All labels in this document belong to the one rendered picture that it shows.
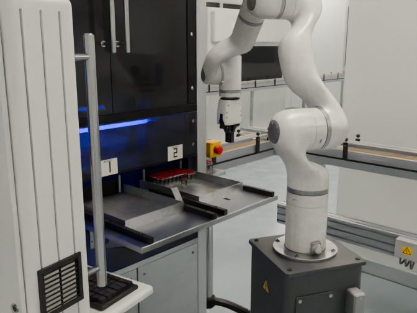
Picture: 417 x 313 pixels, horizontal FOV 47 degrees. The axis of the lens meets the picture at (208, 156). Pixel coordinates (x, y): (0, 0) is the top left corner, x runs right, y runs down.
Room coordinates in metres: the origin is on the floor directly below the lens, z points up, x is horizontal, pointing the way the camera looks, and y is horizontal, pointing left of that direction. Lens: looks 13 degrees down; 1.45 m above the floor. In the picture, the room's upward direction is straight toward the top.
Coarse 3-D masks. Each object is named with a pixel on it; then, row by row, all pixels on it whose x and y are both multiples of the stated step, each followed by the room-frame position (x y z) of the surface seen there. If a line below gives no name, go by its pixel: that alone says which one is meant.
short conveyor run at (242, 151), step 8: (240, 136) 2.60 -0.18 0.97; (248, 136) 2.65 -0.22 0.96; (256, 136) 2.61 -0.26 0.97; (264, 136) 2.66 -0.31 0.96; (224, 144) 2.40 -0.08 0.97; (232, 144) 2.45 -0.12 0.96; (240, 144) 2.58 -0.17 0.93; (248, 144) 2.58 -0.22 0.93; (256, 144) 2.55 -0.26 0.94; (264, 144) 2.62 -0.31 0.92; (224, 152) 2.36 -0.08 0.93; (232, 152) 2.41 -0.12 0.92; (240, 152) 2.46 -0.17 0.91; (248, 152) 2.51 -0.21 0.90; (256, 152) 2.55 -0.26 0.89; (264, 152) 2.62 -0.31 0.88; (272, 152) 2.67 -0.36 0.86; (216, 160) 2.32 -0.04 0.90; (224, 160) 2.36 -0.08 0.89; (232, 160) 2.41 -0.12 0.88; (240, 160) 2.46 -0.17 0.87; (248, 160) 2.51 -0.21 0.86; (224, 168) 2.36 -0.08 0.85
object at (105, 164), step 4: (104, 160) 1.70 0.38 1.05; (108, 160) 1.71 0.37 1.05; (112, 160) 1.73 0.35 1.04; (116, 160) 1.74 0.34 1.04; (104, 164) 1.70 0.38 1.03; (108, 164) 1.71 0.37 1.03; (112, 164) 1.73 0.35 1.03; (116, 164) 1.74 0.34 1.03; (104, 168) 1.70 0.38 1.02; (108, 168) 1.71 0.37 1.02; (112, 168) 1.73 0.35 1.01; (116, 168) 1.74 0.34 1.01; (104, 172) 1.70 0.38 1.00; (108, 172) 1.71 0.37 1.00; (112, 172) 1.72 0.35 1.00; (116, 172) 1.74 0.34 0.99
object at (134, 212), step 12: (132, 192) 1.82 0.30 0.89; (144, 192) 1.77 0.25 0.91; (84, 204) 1.70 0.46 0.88; (108, 204) 1.70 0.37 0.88; (120, 204) 1.70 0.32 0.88; (132, 204) 1.70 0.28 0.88; (144, 204) 1.70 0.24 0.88; (156, 204) 1.70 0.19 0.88; (168, 204) 1.68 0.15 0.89; (180, 204) 1.62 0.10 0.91; (108, 216) 1.50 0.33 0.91; (120, 216) 1.57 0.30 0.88; (132, 216) 1.57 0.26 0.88; (144, 216) 1.50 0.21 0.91; (156, 216) 1.54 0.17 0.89; (132, 228) 1.46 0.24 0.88
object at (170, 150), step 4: (168, 148) 1.93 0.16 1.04; (172, 148) 1.95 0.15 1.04; (180, 148) 1.98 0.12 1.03; (168, 152) 1.93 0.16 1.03; (172, 152) 1.95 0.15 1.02; (180, 152) 1.98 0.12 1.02; (168, 156) 1.93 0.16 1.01; (172, 156) 1.95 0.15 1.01; (180, 156) 1.98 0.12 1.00; (168, 160) 1.93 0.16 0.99
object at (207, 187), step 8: (184, 168) 2.11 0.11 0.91; (200, 176) 2.04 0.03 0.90; (208, 176) 2.01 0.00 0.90; (216, 176) 1.98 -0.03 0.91; (144, 184) 1.90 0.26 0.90; (152, 184) 1.87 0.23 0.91; (192, 184) 1.96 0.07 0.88; (200, 184) 1.96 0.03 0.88; (208, 184) 1.96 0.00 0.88; (216, 184) 1.96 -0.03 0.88; (224, 184) 1.95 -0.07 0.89; (232, 184) 1.92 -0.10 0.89; (240, 184) 1.87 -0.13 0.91; (184, 192) 1.75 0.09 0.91; (192, 192) 1.85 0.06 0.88; (200, 192) 1.85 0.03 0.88; (208, 192) 1.85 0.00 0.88; (216, 192) 1.76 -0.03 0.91; (224, 192) 1.80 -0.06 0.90; (232, 192) 1.83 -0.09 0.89; (200, 200) 1.70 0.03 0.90; (208, 200) 1.73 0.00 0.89
